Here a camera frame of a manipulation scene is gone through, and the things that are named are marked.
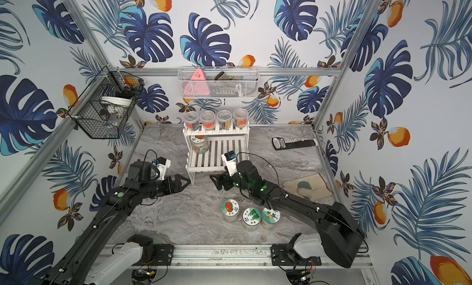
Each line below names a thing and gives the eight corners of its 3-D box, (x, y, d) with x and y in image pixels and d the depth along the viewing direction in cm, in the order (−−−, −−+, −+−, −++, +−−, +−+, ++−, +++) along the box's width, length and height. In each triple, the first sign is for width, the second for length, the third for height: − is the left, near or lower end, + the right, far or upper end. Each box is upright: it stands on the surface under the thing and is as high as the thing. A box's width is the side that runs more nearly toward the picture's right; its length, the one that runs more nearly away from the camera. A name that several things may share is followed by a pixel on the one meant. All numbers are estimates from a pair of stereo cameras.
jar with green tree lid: (242, 230, 83) (243, 224, 76) (242, 214, 88) (242, 207, 81) (260, 230, 83) (262, 224, 76) (258, 214, 88) (260, 207, 81)
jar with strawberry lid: (222, 222, 85) (220, 216, 78) (223, 206, 90) (221, 199, 83) (239, 222, 85) (239, 216, 78) (239, 206, 90) (239, 199, 83)
